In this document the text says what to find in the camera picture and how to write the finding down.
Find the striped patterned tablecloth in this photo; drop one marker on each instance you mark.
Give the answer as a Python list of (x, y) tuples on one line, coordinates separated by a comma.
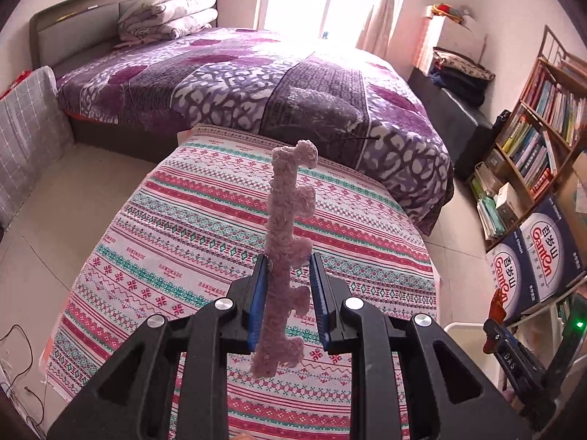
[(183, 238)]

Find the stack of papers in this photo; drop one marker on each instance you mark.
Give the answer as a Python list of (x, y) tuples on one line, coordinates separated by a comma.
[(488, 206)]

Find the large blue white carton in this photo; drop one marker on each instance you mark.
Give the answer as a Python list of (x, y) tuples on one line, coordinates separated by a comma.
[(550, 252)]

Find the colourful folded cloths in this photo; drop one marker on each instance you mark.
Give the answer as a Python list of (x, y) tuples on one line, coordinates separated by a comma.
[(442, 11)]

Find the white plastic bin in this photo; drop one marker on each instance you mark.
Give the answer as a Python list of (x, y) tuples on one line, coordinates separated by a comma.
[(467, 343)]

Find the small brown box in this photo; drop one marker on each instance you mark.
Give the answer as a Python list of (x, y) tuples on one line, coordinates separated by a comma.
[(494, 159)]

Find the pink fuzzy notched strip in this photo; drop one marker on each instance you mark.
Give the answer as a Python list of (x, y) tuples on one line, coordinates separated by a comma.
[(282, 220)]

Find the beige curtain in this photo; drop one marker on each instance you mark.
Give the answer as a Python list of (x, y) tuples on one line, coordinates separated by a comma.
[(385, 18)]

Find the bed with purple quilt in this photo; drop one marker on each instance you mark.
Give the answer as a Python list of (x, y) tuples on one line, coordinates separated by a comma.
[(229, 82)]

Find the row of books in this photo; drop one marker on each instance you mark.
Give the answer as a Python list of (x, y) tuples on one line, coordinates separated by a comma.
[(555, 110), (527, 156)]

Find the brown cardboard box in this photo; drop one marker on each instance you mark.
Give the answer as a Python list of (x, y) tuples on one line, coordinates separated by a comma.
[(575, 188)]

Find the black bag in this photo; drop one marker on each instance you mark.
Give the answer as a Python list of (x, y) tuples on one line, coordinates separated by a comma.
[(502, 123)]

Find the orange wrapper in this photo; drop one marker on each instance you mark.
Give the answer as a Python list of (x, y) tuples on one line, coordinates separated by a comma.
[(496, 307)]

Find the wooden bookshelf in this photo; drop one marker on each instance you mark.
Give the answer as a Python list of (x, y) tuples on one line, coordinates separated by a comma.
[(566, 146)]

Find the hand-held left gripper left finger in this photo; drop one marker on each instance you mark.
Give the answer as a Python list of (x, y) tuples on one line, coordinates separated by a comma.
[(258, 302)]

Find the small blue white carton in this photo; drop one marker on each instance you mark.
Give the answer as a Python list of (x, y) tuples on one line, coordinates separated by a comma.
[(509, 275)]

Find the stack of folded clothes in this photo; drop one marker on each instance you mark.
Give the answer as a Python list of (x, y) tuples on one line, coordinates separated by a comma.
[(458, 78)]

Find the folded floral quilt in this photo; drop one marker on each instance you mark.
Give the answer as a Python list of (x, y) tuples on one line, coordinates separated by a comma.
[(169, 13)]

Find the window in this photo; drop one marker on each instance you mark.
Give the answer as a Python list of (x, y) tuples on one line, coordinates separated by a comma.
[(312, 0)]

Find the grey bed headboard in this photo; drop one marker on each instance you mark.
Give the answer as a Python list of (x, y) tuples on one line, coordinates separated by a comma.
[(69, 36)]

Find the small white box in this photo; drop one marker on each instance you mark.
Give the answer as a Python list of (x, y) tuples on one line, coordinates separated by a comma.
[(509, 201)]

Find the white storage cabinet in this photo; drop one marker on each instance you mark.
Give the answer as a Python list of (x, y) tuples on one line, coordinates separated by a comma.
[(454, 41)]

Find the black thin stick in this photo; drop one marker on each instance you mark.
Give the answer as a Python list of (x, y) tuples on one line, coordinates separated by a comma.
[(357, 137)]

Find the grey checked cloth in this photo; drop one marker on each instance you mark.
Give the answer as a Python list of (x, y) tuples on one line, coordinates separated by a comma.
[(27, 146)]

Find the black bench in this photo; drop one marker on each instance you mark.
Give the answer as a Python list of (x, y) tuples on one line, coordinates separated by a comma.
[(454, 133)]

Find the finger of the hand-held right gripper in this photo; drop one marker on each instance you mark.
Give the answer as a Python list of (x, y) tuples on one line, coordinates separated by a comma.
[(513, 355)]

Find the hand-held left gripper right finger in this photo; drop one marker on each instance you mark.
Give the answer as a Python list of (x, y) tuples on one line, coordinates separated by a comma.
[(319, 302)]

